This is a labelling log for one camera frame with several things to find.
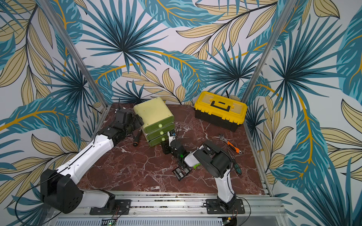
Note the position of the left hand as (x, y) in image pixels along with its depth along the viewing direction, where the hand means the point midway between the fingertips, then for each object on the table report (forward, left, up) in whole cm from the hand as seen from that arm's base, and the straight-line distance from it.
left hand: (137, 122), depth 82 cm
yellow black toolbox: (+15, -54, -4) cm, 56 cm away
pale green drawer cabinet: (+2, -11, +1) cm, 11 cm away
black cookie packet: (-19, -29, -20) cm, 40 cm away
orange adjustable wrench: (-2, -60, -20) cm, 63 cm away
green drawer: (0, -13, -9) cm, 16 cm away
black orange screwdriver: (0, +5, -20) cm, 20 cm away
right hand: (-2, -15, -17) cm, 23 cm away
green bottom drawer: (-3, -11, -15) cm, 19 cm away
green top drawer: (+1, -14, -1) cm, 14 cm away
